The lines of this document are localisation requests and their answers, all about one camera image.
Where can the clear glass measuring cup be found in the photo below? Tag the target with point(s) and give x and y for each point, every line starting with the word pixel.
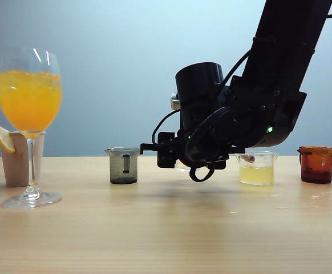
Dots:
pixel 181 165

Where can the measuring cup with yellow juice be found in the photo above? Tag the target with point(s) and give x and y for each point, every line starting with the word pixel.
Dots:
pixel 257 175

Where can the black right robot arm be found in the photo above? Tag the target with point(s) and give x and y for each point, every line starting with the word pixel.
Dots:
pixel 283 57

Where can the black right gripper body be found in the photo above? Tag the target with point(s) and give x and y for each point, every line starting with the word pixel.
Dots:
pixel 166 151

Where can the amber glass measuring cup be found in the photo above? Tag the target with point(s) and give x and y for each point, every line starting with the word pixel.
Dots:
pixel 315 165

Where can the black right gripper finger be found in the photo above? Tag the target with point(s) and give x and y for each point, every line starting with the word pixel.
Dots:
pixel 237 149
pixel 150 147

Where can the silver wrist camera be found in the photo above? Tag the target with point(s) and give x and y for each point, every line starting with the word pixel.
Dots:
pixel 176 101

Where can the grey glass measuring cup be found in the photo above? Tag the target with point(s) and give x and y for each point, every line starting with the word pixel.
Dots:
pixel 117 171

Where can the yellow lemon slice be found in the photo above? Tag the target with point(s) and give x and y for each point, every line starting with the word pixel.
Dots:
pixel 3 140

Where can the brown paper cup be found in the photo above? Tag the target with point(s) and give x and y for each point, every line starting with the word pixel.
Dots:
pixel 15 168

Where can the large clear wine glass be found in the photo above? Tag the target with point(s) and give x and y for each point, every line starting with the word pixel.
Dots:
pixel 29 108

